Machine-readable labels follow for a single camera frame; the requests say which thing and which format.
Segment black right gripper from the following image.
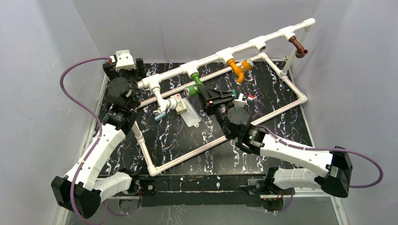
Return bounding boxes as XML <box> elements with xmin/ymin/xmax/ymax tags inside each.
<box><xmin>196</xmin><ymin>85</ymin><xmax>235</xmax><ymax>140</ymax></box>

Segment green water faucet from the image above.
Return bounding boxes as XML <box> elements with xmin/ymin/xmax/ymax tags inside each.
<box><xmin>184</xmin><ymin>72</ymin><xmax>204</xmax><ymax>97</ymax></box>

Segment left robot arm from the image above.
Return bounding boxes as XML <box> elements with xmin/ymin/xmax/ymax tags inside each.
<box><xmin>51</xmin><ymin>55</ymin><xmax>146</xmax><ymax>223</ymax></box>

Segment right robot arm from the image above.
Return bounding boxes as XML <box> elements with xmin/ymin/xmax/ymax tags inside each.
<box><xmin>190</xmin><ymin>84</ymin><xmax>352</xmax><ymax>198</ymax></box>

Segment white water faucet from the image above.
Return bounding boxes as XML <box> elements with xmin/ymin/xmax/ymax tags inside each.
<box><xmin>151</xmin><ymin>87</ymin><xmax>177</xmax><ymax>114</ymax></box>

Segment orange water faucet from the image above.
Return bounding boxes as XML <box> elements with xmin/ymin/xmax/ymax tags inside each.
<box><xmin>227</xmin><ymin>59</ymin><xmax>254</xmax><ymax>84</ymax></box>

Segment brown water faucet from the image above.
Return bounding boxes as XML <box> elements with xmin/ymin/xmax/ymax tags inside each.
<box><xmin>288</xmin><ymin>36</ymin><xmax>308</xmax><ymax>59</ymax></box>

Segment small cardboard box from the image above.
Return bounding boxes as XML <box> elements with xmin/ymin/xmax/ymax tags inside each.
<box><xmin>174</xmin><ymin>94</ymin><xmax>188</xmax><ymax>115</ymax></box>

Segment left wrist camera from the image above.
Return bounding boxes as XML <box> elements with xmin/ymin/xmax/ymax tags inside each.
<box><xmin>110</xmin><ymin>50</ymin><xmax>136</xmax><ymax>72</ymax></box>

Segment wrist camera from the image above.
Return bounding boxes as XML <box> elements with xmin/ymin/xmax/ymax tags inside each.
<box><xmin>110</xmin><ymin>50</ymin><xmax>136</xmax><ymax>72</ymax></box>
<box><xmin>232</xmin><ymin>93</ymin><xmax>254</xmax><ymax>108</ymax></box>

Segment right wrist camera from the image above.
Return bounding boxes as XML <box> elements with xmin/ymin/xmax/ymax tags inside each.
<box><xmin>232</xmin><ymin>93</ymin><xmax>254</xmax><ymax>108</ymax></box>

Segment white PVC pipe frame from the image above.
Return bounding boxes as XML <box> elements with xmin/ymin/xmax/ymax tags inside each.
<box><xmin>130</xmin><ymin>17</ymin><xmax>316</xmax><ymax>177</ymax></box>

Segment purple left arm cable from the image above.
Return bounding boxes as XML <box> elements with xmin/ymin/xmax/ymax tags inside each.
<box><xmin>60</xmin><ymin>56</ymin><xmax>113</xmax><ymax>225</ymax></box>

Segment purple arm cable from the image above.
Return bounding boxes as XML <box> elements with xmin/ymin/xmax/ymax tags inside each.
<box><xmin>252</xmin><ymin>97</ymin><xmax>384</xmax><ymax>189</ymax></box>
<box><xmin>60</xmin><ymin>56</ymin><xmax>113</xmax><ymax>225</ymax></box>

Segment light blue faucet handle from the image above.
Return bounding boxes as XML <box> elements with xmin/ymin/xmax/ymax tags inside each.
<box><xmin>154</xmin><ymin>112</ymin><xmax>166</xmax><ymax>121</ymax></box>

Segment aluminium table frame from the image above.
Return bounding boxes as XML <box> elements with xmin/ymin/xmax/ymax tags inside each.
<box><xmin>53</xmin><ymin>62</ymin><xmax>351</xmax><ymax>225</ymax></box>

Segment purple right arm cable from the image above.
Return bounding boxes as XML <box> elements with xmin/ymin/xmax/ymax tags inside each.
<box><xmin>252</xmin><ymin>97</ymin><xmax>384</xmax><ymax>189</ymax></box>

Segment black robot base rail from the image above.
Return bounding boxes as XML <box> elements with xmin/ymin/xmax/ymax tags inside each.
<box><xmin>122</xmin><ymin>174</ymin><xmax>291</xmax><ymax>211</ymax></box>

